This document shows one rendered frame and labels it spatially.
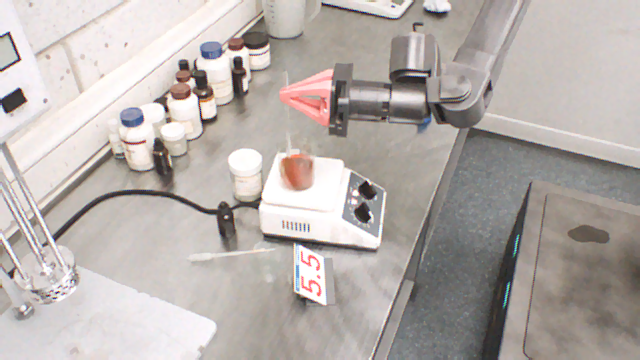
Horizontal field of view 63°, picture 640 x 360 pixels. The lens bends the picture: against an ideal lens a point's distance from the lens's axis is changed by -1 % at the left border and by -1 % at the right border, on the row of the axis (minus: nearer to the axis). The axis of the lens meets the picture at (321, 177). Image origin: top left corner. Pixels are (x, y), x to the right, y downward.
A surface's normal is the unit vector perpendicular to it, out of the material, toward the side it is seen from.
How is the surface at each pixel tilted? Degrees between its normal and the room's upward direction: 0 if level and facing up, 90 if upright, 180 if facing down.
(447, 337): 0
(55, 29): 90
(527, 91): 90
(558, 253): 0
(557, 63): 90
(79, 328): 0
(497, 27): 34
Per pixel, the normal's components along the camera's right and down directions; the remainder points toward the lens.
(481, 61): -0.32, -0.26
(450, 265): 0.02, -0.74
